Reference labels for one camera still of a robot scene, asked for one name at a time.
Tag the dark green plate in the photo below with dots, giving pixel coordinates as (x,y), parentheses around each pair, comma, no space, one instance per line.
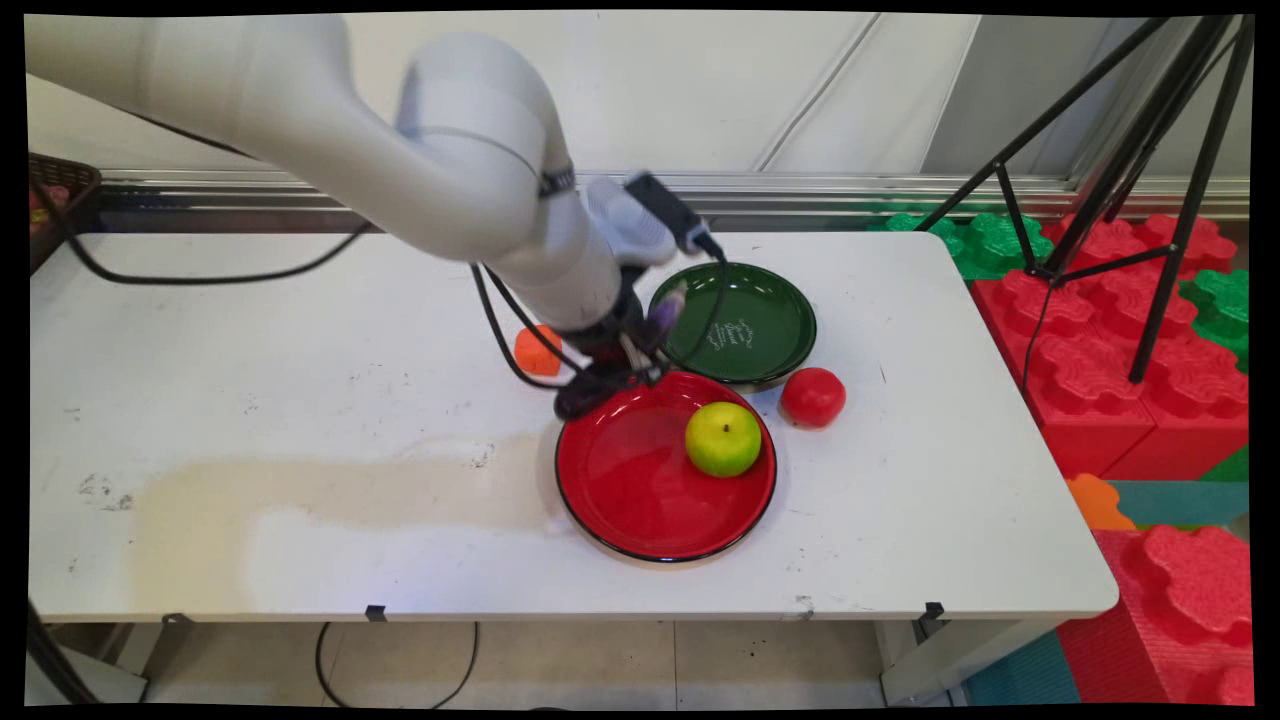
(770,330)

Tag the large red foam block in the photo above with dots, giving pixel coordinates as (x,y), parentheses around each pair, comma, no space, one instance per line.
(1100,370)

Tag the green foam block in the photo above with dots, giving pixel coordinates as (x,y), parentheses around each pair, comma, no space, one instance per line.
(1222,305)
(985,245)

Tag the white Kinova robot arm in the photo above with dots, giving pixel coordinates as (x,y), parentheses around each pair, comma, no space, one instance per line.
(300,110)

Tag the dark woven basket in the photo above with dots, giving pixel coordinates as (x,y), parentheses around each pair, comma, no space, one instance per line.
(60,190)

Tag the metal wall rail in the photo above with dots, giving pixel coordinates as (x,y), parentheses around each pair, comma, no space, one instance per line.
(850,192)

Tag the teal foam mat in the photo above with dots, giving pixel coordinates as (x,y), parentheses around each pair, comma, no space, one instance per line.
(1185,503)

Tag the dark purple eggplant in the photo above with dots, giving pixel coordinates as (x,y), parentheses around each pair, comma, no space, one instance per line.
(666,312)

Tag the red plate with black rim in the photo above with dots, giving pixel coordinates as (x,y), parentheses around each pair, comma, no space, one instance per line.
(620,480)

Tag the orange carrot piece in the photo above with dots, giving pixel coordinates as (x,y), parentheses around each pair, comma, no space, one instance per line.
(537,352)

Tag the red tomato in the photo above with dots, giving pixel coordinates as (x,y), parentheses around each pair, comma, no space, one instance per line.
(812,397)

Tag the green apple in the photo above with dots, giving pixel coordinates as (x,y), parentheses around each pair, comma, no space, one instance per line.
(722,440)

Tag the orange foam piece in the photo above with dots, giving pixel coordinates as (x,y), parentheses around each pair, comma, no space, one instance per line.
(1095,503)

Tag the grey table leg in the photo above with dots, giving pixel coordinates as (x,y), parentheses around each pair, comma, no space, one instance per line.
(100,660)

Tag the black tripod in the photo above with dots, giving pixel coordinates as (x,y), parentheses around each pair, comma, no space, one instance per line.
(1165,110)

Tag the white table leg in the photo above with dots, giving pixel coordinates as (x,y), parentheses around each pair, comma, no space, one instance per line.
(950,660)

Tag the black table clip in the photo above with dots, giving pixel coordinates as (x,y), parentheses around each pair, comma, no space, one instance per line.
(933,610)
(376,611)

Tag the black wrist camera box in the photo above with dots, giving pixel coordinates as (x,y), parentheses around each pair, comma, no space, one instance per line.
(665,208)

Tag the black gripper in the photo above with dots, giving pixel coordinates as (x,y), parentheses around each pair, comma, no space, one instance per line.
(605,335)

